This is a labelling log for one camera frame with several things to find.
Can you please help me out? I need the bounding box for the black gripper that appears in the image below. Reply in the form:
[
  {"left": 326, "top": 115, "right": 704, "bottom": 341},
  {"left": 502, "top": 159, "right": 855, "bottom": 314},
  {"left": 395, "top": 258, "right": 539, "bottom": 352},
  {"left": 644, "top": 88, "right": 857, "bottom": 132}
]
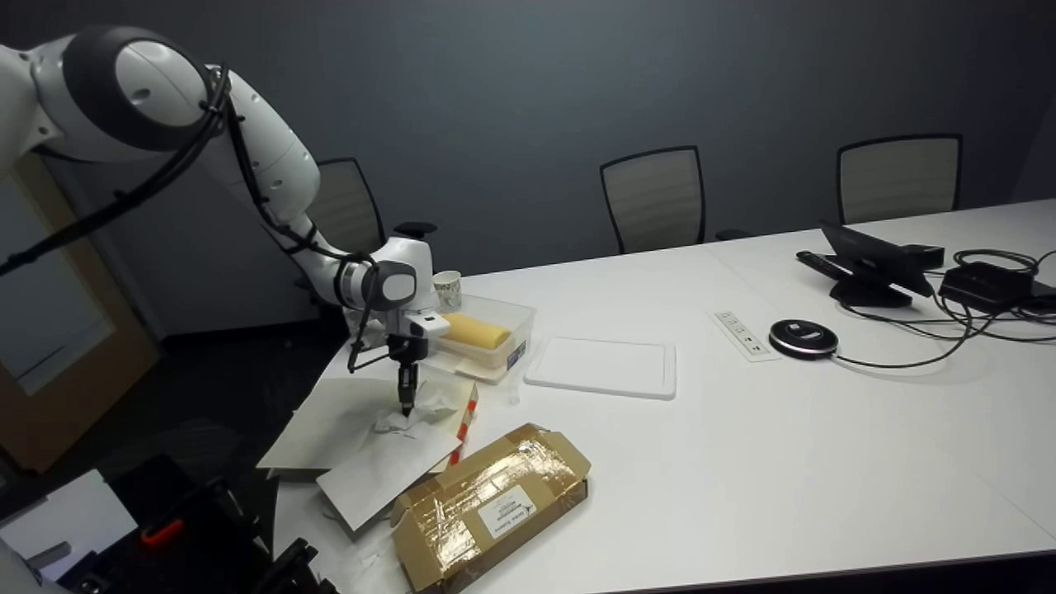
[{"left": 382, "top": 331, "right": 433, "bottom": 420}]

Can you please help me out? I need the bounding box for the white tissue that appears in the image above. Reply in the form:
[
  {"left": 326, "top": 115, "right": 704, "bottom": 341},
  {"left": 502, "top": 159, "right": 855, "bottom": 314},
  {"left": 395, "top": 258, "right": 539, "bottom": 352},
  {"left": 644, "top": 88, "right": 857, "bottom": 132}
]
[{"left": 371, "top": 396, "right": 462, "bottom": 440}]

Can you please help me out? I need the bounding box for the red white striped pen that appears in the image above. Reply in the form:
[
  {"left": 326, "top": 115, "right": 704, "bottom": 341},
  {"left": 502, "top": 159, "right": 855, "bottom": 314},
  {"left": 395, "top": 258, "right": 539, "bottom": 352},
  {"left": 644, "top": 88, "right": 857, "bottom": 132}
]
[{"left": 443, "top": 383, "right": 485, "bottom": 473}]

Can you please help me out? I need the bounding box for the white flat box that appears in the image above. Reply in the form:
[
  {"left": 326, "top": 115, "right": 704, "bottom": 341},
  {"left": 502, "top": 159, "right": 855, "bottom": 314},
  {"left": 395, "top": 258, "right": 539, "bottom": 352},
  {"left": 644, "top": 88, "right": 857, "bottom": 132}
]
[{"left": 256, "top": 369, "right": 472, "bottom": 535}]

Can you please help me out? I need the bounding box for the yellow sponge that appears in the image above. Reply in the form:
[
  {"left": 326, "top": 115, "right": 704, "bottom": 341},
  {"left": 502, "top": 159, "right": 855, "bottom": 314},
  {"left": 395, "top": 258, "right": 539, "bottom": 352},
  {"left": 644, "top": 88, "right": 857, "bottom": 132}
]
[{"left": 443, "top": 309, "right": 515, "bottom": 352}]

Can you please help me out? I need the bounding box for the small white cup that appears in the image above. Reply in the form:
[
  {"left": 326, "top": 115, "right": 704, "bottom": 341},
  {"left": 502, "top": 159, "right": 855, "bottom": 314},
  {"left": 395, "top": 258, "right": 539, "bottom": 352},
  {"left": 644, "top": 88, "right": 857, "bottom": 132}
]
[{"left": 430, "top": 268, "right": 464, "bottom": 315}]

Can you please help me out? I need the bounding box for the brown cardboard box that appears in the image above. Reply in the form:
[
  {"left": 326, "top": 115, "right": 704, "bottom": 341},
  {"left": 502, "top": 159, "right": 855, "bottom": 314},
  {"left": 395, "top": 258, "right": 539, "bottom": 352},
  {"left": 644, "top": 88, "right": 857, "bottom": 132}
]
[{"left": 389, "top": 422, "right": 593, "bottom": 594}]

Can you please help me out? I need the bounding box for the white container lid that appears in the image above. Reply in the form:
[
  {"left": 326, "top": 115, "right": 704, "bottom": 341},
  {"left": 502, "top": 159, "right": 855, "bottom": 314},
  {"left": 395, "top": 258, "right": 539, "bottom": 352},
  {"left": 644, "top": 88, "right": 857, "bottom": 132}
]
[{"left": 520, "top": 333, "right": 679, "bottom": 403}]

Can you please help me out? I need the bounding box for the grey mesh-back chair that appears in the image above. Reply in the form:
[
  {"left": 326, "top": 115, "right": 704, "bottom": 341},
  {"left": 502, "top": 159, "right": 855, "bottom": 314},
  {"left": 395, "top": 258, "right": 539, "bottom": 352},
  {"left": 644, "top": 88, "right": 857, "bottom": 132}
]
[
  {"left": 832, "top": 132, "right": 968, "bottom": 223},
  {"left": 596, "top": 142, "right": 710, "bottom": 258},
  {"left": 303, "top": 155, "right": 389, "bottom": 263}
]

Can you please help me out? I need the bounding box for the white remote control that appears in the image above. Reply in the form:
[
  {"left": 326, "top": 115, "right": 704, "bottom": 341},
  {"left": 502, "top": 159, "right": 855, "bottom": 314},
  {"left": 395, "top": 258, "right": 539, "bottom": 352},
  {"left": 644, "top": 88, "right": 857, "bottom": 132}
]
[{"left": 712, "top": 308, "right": 780, "bottom": 366}]

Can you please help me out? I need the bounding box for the brown wooden door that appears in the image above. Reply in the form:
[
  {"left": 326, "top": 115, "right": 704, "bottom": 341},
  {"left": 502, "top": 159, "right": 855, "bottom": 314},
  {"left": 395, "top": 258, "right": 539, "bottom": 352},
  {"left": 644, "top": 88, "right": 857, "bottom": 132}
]
[{"left": 0, "top": 163, "right": 164, "bottom": 478}]

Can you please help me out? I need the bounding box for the white flat panel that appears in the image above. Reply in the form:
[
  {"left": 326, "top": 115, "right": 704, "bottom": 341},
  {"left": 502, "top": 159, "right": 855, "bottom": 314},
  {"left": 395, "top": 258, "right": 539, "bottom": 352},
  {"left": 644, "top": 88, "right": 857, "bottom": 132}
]
[{"left": 0, "top": 468, "right": 141, "bottom": 586}]

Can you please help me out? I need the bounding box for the round black speaker puck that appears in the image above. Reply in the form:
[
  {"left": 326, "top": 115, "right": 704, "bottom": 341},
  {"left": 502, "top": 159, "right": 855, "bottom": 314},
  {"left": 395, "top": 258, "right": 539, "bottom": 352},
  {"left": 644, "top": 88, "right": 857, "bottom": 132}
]
[{"left": 767, "top": 314, "right": 842, "bottom": 363}]

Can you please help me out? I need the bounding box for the black conference device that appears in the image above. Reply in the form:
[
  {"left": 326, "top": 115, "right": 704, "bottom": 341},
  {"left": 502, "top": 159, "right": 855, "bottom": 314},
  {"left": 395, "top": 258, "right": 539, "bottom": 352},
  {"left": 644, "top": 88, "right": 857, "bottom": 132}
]
[{"left": 794, "top": 220, "right": 948, "bottom": 309}]

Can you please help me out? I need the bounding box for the black power adapter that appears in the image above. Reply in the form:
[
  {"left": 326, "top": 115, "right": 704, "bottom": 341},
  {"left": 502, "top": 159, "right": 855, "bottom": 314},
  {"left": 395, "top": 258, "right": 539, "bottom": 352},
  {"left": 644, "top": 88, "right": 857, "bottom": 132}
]
[{"left": 937, "top": 262, "right": 1040, "bottom": 314}]

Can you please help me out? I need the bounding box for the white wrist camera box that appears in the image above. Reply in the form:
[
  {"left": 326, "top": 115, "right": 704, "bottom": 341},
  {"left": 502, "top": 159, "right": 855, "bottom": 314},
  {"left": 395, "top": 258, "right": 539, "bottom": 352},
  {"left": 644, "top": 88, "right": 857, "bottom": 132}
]
[{"left": 407, "top": 308, "right": 454, "bottom": 341}]

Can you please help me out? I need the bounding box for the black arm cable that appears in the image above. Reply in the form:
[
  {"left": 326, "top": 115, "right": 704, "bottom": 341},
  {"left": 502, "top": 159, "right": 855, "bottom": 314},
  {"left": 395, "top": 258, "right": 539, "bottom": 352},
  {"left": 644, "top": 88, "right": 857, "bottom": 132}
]
[{"left": 0, "top": 62, "right": 392, "bottom": 380}]

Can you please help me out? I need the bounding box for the black speaker cable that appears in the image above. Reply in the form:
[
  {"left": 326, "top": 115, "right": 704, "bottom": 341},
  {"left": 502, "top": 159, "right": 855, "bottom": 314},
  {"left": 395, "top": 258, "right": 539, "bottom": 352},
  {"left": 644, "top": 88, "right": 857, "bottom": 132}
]
[{"left": 832, "top": 293, "right": 983, "bottom": 373}]

